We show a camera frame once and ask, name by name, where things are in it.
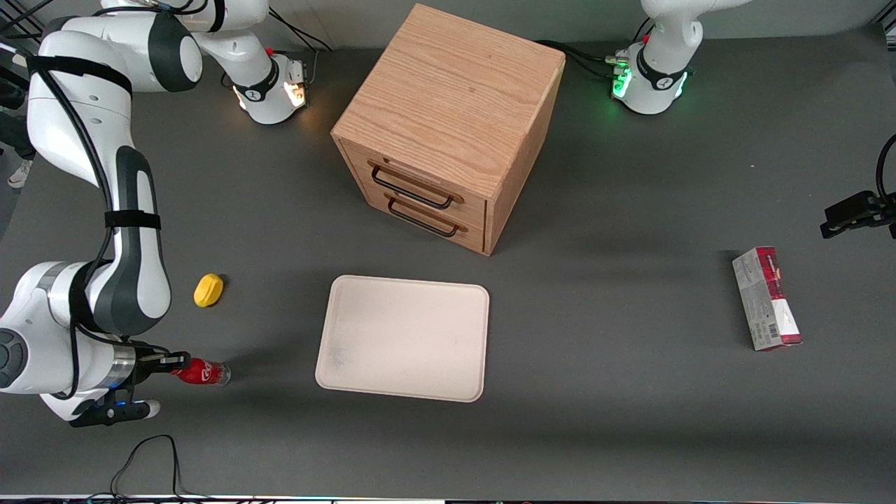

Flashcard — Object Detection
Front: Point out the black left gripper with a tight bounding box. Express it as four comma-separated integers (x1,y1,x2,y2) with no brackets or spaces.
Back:
820,190,896,240

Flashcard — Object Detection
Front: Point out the black metal drawer handle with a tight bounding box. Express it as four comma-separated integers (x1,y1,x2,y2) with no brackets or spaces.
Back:
370,164,456,211
387,197,461,237

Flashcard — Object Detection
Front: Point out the black cable at table edge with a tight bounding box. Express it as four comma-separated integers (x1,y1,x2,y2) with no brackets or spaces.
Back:
108,434,211,501

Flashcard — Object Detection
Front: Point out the red plaid cardboard box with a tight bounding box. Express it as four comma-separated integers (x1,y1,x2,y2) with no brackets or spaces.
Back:
731,246,803,351

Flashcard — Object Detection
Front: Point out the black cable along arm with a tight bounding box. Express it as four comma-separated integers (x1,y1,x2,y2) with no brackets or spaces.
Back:
24,56,176,400

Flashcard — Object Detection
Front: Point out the light wooden drawer cabinet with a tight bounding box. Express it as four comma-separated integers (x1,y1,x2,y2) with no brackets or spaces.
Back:
330,3,566,257

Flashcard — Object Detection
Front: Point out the beige plastic tray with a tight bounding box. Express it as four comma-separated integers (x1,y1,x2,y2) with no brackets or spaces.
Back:
315,275,490,403

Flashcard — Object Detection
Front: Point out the black cable at arm base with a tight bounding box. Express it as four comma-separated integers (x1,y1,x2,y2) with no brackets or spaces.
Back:
535,39,631,79
268,7,333,54

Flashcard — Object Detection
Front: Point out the black cable loop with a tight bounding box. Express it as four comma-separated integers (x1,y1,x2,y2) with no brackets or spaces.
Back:
876,133,896,204

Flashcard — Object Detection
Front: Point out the dark trouser leg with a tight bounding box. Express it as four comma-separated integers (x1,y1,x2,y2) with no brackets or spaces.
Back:
0,78,37,162

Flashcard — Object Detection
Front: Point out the small red coke bottle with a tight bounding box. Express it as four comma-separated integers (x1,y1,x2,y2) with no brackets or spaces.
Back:
170,358,231,387

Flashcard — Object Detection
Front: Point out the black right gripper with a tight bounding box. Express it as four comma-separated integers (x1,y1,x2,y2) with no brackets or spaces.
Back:
132,343,192,388

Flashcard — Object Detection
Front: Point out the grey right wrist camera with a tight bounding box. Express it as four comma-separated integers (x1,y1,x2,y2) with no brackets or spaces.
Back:
69,398,162,429

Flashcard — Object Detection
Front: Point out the wooden drawer front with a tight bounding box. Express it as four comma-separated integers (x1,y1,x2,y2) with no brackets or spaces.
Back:
360,183,488,255
339,139,489,233

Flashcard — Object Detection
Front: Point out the yellow lemon toy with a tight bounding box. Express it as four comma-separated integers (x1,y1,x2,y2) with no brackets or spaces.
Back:
194,273,225,308

